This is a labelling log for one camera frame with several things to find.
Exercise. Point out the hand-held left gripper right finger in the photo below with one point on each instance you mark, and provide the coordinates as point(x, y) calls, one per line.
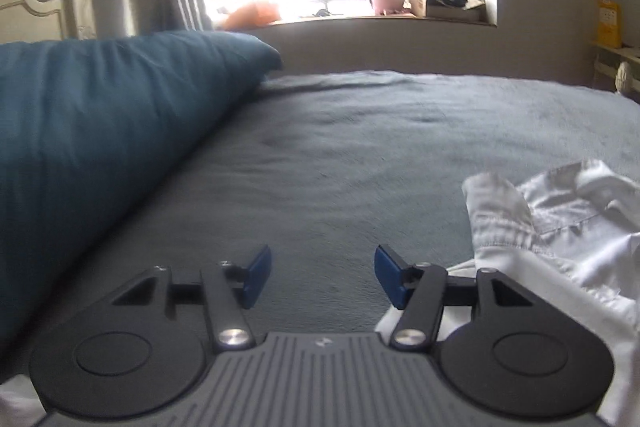
point(387, 274)

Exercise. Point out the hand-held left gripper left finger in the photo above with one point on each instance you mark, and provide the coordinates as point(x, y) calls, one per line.
point(257, 272)

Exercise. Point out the white button shirt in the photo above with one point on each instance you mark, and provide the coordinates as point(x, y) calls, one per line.
point(570, 247)

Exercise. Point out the grey bed blanket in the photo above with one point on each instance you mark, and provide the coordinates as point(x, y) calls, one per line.
point(375, 147)

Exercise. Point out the teal pillow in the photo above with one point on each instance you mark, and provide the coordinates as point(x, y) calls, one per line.
point(90, 132)

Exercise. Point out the orange bag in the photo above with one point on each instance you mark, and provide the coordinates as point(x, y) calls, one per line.
point(250, 14)

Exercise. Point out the cardboard box on windowsill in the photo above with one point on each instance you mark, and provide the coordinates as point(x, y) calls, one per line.
point(457, 12)

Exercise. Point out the pink pot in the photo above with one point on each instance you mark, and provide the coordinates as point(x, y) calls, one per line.
point(389, 1)

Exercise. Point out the cream bedpost finial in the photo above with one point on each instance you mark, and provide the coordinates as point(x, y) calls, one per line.
point(623, 78)

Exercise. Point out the cream desk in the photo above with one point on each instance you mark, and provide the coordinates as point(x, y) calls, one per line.
point(612, 53)

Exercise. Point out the yellow box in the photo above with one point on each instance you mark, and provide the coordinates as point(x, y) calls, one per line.
point(609, 23)

